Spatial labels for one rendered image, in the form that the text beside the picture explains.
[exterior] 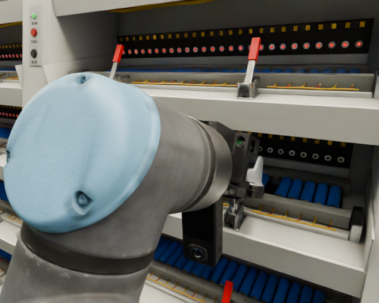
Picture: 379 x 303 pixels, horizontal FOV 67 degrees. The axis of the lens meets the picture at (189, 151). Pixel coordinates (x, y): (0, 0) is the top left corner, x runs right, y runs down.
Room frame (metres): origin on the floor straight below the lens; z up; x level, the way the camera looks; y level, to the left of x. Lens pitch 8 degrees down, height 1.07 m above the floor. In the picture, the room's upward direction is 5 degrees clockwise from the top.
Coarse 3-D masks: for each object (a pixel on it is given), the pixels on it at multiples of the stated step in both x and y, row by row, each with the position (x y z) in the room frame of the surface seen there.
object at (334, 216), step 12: (228, 204) 0.46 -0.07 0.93; (252, 204) 0.46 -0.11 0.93; (264, 204) 0.45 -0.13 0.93; (276, 204) 0.44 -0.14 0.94; (288, 204) 0.43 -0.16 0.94; (300, 204) 0.42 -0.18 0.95; (312, 204) 0.42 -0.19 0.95; (276, 216) 0.42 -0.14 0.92; (300, 216) 0.41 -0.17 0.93; (312, 216) 0.41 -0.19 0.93; (324, 216) 0.41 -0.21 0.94; (336, 216) 0.40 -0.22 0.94; (348, 216) 0.39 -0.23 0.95
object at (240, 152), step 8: (200, 120) 0.31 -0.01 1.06; (216, 128) 0.30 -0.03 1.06; (224, 128) 0.31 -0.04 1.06; (224, 136) 0.32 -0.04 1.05; (232, 136) 0.34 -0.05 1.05; (240, 136) 0.35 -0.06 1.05; (248, 136) 0.34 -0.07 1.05; (232, 144) 0.34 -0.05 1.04; (240, 144) 0.36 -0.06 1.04; (248, 144) 0.34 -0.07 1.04; (256, 144) 0.37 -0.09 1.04; (232, 152) 0.34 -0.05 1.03; (240, 152) 0.34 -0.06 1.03; (248, 152) 0.34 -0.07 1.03; (256, 152) 0.37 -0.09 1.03; (232, 160) 0.34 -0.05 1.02; (240, 160) 0.34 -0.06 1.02; (248, 160) 0.35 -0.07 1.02; (232, 168) 0.34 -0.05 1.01; (240, 168) 0.33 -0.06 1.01; (232, 176) 0.33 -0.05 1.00; (240, 176) 0.33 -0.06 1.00; (232, 184) 0.34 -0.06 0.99; (240, 184) 0.34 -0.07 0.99; (248, 184) 0.35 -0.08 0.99; (224, 192) 0.33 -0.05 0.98; (232, 192) 0.33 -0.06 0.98; (240, 192) 0.33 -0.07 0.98
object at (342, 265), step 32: (256, 160) 0.57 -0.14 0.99; (288, 160) 0.54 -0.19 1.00; (352, 192) 0.49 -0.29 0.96; (256, 224) 0.42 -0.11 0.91; (320, 224) 0.41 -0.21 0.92; (352, 224) 0.37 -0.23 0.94; (256, 256) 0.39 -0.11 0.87; (288, 256) 0.37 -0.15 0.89; (320, 256) 0.35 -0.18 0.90; (352, 256) 0.35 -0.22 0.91; (352, 288) 0.34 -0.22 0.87
